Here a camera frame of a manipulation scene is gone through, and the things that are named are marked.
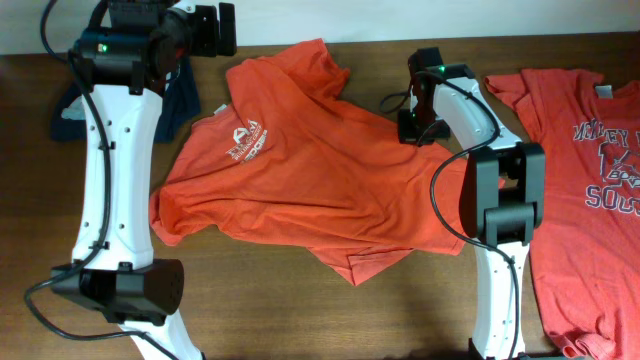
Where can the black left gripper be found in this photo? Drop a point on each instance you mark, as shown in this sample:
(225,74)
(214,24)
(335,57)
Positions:
(206,20)

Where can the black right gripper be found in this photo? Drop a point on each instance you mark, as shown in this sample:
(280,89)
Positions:
(408,136)

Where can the orange Fram t-shirt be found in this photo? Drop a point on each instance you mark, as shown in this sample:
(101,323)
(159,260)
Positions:
(288,162)

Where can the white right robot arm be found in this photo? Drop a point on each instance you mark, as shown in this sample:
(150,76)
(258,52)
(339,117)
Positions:
(501,203)

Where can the dark navy folded garment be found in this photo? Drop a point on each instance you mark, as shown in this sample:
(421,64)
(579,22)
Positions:
(181,103)

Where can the light grey folded shirt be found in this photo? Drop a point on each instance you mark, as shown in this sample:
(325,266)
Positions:
(74,111)

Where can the red soccer t-shirt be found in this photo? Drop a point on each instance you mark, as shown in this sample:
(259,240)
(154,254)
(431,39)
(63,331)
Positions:
(585,255)

